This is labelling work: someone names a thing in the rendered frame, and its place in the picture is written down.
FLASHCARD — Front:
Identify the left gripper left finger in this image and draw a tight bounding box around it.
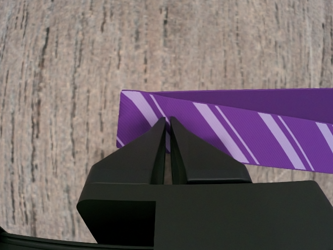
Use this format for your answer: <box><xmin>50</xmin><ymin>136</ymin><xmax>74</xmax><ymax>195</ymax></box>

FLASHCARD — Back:
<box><xmin>85</xmin><ymin>117</ymin><xmax>166</xmax><ymax>185</ymax></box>

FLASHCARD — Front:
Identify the purple striped necktie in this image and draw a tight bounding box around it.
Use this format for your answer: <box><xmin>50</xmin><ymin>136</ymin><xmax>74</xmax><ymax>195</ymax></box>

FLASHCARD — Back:
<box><xmin>116</xmin><ymin>88</ymin><xmax>333</xmax><ymax>174</ymax></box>

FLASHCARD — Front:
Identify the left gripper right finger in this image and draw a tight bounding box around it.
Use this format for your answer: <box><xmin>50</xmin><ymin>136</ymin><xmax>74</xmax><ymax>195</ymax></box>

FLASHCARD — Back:
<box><xmin>170</xmin><ymin>117</ymin><xmax>253</xmax><ymax>185</ymax></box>

